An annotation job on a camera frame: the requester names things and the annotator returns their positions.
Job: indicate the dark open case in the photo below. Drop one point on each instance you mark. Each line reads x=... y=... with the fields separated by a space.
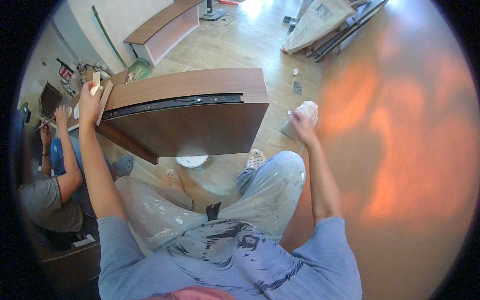
x=50 y=99

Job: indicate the person's left hand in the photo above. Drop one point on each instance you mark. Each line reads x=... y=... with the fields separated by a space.
x=89 y=107

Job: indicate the green dustpan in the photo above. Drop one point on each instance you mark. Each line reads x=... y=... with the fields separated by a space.
x=139 y=69

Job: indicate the dark brown bench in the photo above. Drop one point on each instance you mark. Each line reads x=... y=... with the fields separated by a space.
x=71 y=258

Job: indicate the person's left fingers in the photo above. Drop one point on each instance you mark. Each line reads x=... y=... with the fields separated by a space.
x=88 y=89

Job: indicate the person's right hand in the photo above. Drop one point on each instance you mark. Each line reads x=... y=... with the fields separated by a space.
x=304 y=129

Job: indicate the dark leaning boards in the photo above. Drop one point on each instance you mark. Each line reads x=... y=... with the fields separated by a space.
x=343 y=32

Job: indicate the brown topped shelf unit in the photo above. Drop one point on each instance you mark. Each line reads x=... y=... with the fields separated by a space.
x=165 y=33

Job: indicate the person's right fingers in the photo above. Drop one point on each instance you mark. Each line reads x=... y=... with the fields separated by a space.
x=300 y=118

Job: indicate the black metal drawer slide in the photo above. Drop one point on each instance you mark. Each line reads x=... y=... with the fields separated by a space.
x=172 y=103

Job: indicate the brown wooden drawer panel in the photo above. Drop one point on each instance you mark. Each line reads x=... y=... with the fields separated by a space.
x=187 y=131

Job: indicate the dark floor scrap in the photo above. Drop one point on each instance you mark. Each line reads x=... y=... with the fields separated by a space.
x=297 y=87

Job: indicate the black fan base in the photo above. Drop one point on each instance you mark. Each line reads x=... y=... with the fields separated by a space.
x=212 y=13

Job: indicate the green broom stick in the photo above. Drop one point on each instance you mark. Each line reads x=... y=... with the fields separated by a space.
x=108 y=37

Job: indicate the heap of clutter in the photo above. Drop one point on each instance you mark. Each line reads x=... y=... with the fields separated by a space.
x=84 y=73

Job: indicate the person's legs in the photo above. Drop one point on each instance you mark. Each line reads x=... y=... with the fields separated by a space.
x=262 y=191

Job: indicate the thin brush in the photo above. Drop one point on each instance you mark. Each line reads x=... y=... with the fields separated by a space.
x=45 y=122

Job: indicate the cream edge banding piece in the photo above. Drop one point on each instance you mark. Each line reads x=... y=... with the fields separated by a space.
x=96 y=83

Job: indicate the person's body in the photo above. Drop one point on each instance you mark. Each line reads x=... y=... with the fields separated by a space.
x=232 y=270

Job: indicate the large brown wooden board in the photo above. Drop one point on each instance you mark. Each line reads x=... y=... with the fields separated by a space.
x=397 y=168

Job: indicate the white paint can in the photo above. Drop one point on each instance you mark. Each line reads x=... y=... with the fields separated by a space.
x=193 y=161

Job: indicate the brown wooden strip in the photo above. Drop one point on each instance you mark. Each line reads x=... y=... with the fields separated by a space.
x=105 y=101

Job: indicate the white printed sack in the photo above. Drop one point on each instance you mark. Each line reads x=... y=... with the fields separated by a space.
x=318 y=24

